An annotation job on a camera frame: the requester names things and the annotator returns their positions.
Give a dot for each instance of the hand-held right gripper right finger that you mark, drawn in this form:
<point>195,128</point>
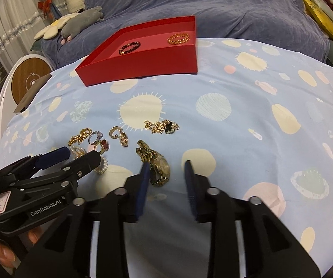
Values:
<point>190,186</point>

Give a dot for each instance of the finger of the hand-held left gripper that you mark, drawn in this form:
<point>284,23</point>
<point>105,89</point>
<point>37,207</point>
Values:
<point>53,157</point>
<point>79,165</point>

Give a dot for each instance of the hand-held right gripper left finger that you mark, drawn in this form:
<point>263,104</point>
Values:
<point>143,186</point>

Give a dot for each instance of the gold wristwatch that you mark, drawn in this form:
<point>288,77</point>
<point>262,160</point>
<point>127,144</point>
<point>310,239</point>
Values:
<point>162,165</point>

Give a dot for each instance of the red cardboard box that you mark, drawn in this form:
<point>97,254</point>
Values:
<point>143,63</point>

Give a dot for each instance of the brown flat pouch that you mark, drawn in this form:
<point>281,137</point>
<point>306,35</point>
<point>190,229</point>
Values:
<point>33,94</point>

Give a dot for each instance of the light blue planet print cloth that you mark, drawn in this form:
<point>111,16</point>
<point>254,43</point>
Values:
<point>241,139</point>

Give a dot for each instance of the round white appliance wooden face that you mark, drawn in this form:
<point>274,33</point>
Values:
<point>30,75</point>

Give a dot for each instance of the flower shaped cushion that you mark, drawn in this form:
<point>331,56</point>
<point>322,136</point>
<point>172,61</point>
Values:
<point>50,29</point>

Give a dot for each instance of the white curtain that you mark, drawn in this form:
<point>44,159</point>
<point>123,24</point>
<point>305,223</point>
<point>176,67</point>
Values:
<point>10,29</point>

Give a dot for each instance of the grey plush animal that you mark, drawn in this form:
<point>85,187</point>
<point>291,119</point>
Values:
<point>79,23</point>

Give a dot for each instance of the red ribbon bow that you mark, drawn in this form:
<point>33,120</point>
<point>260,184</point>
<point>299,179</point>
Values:
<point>44,5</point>

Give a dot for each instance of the blue grey sofa blanket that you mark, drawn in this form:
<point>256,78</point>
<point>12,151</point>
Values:
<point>227,5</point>

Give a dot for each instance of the gold cushion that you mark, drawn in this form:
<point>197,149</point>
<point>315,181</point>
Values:
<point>320,16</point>

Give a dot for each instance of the silver grey pillow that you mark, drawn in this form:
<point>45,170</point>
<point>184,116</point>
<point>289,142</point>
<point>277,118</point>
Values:
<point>324,4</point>

